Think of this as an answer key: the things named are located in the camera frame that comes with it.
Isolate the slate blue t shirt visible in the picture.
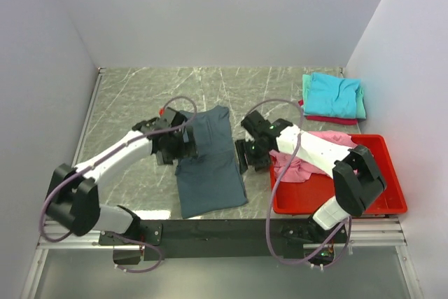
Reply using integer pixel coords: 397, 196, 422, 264
175, 105, 248, 218

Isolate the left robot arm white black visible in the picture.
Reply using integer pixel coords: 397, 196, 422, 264
40, 118, 197, 240

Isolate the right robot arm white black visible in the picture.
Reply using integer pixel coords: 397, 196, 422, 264
235, 110, 387, 232

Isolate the pink t shirt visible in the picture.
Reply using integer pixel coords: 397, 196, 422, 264
269, 130, 357, 183

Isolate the red plastic bin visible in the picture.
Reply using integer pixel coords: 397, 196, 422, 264
273, 134, 407, 216

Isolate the crimson folded t shirt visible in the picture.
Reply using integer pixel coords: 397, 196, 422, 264
305, 115, 358, 126

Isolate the cyan folded t shirt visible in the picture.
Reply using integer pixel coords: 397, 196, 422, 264
303, 71, 362, 118

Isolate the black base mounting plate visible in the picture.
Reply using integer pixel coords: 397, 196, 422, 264
99, 218, 351, 265

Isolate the teal green folded t shirt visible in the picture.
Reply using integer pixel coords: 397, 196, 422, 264
301, 74, 368, 120

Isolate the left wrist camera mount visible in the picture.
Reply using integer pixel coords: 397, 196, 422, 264
160, 107, 186, 128

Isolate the aluminium extrusion rail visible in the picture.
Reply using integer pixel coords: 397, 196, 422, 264
21, 218, 410, 298

